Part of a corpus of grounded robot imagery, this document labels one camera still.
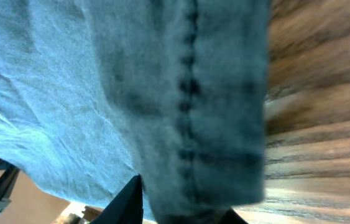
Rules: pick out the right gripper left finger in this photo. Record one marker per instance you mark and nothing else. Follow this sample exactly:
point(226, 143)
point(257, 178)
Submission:
point(126, 207)

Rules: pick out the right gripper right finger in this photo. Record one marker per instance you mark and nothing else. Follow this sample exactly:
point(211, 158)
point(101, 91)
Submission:
point(231, 217)

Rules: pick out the dark blue denim shorts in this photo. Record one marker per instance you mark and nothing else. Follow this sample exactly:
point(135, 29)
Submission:
point(94, 92)

